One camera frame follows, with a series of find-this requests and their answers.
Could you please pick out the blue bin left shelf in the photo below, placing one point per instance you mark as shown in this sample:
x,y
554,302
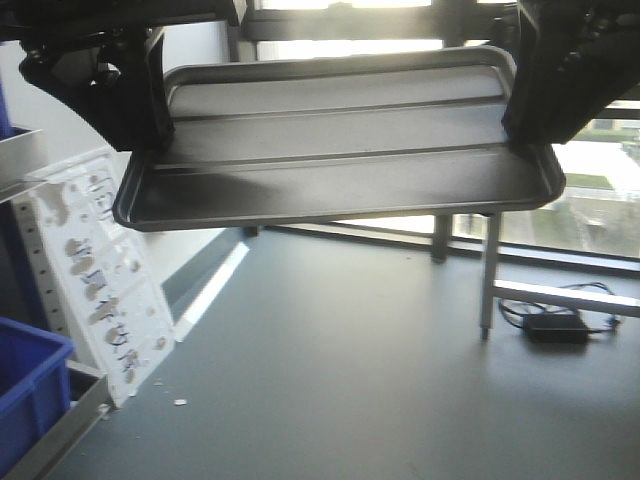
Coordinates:
x,y
35,387

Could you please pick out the steel table leg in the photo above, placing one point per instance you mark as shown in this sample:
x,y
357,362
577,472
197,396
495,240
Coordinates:
x,y
490,263

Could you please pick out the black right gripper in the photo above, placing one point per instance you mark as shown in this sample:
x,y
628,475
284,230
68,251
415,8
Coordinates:
x,y
574,59

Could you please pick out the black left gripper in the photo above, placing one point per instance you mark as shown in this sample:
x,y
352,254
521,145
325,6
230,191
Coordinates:
x,y
104,59

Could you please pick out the black power adapter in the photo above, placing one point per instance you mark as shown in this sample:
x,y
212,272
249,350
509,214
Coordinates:
x,y
555,328

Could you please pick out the silver metal tray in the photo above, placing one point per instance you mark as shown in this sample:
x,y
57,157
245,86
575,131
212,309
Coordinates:
x,y
313,141

